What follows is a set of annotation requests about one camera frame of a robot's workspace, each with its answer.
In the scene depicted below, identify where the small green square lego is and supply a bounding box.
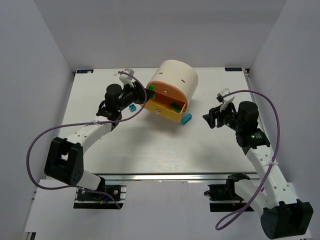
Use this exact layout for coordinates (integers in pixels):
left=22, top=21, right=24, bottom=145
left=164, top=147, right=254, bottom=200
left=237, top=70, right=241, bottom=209
left=148, top=85, right=155, bottom=91

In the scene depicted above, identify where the small teal square lego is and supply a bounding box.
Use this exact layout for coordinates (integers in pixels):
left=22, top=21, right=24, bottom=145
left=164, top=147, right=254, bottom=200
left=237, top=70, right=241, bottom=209
left=129, top=104, right=137, bottom=112

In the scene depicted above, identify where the yellow drawer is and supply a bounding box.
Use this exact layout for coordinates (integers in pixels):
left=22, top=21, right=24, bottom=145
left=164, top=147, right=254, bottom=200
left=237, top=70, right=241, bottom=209
left=144, top=99, right=188, bottom=123

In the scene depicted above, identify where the long teal lego brick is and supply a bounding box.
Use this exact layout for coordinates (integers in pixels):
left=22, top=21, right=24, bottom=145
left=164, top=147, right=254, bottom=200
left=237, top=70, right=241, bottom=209
left=181, top=113, right=193, bottom=125

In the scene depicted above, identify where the dark green long lego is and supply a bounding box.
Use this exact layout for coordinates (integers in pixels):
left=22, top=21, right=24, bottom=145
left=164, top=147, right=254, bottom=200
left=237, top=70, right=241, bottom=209
left=170, top=102, right=182, bottom=114

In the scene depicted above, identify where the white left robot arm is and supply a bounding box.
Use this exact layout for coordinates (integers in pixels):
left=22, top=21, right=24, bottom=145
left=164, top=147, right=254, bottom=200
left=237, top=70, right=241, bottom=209
left=44, top=82, right=155, bottom=192

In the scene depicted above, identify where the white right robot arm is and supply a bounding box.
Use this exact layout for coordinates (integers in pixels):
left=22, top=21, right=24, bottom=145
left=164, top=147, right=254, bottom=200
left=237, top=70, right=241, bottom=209
left=203, top=101, right=314, bottom=240

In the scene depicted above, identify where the cream cylindrical drawer container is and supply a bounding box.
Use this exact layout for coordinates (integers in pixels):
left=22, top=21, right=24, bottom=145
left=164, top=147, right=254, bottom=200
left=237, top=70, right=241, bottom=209
left=148, top=59, right=199, bottom=104

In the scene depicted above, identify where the left blue corner label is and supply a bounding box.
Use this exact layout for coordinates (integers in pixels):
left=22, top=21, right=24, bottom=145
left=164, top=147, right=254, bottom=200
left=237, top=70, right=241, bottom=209
left=76, top=69, right=94, bottom=74

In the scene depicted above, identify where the blue corner label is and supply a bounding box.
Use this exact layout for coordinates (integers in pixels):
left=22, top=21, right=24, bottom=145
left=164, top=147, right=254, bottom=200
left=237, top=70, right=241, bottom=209
left=224, top=67, right=243, bottom=72
left=76, top=69, right=94, bottom=74

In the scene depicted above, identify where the right blue corner label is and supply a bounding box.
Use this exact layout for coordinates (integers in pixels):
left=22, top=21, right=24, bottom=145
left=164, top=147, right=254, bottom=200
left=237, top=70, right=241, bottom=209
left=224, top=67, right=243, bottom=72

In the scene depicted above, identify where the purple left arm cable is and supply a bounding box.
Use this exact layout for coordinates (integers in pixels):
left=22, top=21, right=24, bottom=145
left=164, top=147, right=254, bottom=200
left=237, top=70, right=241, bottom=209
left=26, top=71, right=148, bottom=210

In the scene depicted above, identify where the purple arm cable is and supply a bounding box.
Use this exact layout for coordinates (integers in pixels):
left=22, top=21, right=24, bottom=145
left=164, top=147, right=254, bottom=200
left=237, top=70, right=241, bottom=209
left=214, top=89, right=280, bottom=231
left=26, top=71, right=148, bottom=210

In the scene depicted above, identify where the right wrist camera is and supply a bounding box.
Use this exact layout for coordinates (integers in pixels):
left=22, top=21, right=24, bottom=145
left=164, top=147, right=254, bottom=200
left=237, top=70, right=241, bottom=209
left=216, top=88, right=235, bottom=113

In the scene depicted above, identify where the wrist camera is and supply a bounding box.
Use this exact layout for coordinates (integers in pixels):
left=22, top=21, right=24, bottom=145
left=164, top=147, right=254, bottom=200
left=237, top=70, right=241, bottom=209
left=118, top=68, right=135, bottom=88
left=216, top=88, right=235, bottom=113

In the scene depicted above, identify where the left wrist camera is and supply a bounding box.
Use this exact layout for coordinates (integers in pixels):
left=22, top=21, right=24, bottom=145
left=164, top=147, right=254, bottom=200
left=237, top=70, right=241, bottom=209
left=118, top=68, right=135, bottom=88

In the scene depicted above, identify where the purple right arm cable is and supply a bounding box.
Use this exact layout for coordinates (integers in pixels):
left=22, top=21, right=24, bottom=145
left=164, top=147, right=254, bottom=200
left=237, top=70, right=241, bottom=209
left=214, top=89, right=280, bottom=231

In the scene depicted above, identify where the aluminium front rail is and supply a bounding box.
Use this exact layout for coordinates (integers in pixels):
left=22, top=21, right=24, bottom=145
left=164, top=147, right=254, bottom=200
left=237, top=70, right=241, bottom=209
left=46, top=172, right=261, bottom=182

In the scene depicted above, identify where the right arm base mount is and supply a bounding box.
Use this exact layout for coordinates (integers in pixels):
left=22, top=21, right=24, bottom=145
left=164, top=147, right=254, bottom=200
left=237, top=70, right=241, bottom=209
left=203, top=173, right=260, bottom=213

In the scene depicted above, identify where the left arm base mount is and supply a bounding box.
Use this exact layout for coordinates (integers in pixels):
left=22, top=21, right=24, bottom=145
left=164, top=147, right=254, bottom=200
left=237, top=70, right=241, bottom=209
left=73, top=182, right=127, bottom=210

